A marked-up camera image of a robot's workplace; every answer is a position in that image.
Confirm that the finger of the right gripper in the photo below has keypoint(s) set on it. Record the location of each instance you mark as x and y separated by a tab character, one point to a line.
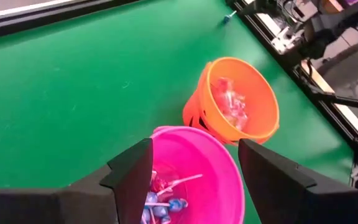
255	7

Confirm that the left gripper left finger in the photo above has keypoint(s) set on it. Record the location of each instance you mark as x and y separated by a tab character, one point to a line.
73	207

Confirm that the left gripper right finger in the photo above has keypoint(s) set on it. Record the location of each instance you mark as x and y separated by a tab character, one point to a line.
291	199

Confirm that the orange halloween bucket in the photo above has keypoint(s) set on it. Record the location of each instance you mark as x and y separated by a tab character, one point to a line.
259	93

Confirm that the clear red candy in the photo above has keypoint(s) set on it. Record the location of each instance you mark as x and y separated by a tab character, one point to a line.
224	88
233	104
239	119

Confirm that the pink halloween bucket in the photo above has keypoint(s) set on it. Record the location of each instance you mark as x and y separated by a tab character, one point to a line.
197	155

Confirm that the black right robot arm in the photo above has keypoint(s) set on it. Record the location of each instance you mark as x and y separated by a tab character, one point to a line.
322	31

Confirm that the green table mat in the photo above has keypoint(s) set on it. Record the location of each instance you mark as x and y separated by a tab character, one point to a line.
73	93

